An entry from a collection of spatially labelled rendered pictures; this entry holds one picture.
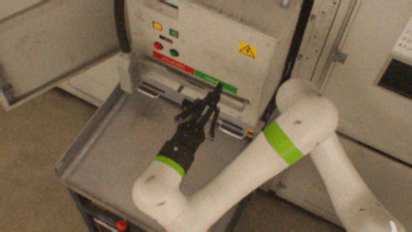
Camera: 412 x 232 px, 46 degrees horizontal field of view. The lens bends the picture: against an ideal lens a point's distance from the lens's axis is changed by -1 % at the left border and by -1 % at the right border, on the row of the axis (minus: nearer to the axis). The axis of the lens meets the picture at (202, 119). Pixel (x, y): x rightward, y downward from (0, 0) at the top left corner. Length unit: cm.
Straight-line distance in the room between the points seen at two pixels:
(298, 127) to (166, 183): 35
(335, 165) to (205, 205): 42
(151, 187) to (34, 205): 152
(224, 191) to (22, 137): 181
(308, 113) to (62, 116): 192
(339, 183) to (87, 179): 84
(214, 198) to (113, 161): 59
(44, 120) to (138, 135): 120
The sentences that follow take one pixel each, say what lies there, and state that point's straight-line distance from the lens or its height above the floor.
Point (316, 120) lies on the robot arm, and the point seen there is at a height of 141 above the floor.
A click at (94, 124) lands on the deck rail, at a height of 87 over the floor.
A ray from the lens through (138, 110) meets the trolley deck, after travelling 185.
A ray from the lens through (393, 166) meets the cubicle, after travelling 198.
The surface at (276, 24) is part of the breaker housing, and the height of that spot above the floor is 139.
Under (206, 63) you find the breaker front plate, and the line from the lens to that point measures 158.
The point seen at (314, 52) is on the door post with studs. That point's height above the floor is 116.
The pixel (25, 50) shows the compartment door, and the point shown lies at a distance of 181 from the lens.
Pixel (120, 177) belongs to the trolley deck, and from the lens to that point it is 173.
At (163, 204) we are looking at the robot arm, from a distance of 124.
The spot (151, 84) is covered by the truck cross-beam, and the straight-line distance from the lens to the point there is 183.
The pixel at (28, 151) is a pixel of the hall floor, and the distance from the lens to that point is 284.
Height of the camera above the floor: 241
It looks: 59 degrees down
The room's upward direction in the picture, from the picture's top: 4 degrees clockwise
